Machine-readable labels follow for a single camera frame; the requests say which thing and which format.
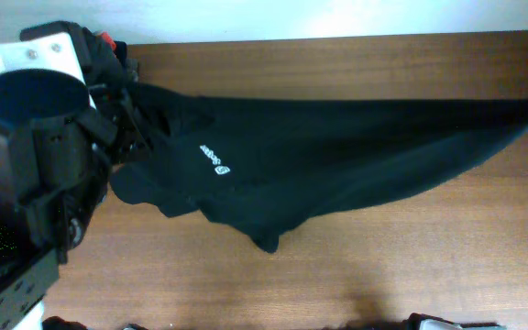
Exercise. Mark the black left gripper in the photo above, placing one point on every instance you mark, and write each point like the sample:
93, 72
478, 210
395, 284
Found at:
118, 112

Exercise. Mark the black polo shirt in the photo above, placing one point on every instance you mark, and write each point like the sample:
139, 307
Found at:
264, 167

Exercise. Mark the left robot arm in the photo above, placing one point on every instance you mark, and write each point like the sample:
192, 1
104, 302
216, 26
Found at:
60, 137

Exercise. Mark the black shirt with white letters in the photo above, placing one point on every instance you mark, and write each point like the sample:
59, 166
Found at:
108, 64

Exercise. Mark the red folded garment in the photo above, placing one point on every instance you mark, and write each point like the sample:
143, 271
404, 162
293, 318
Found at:
107, 39

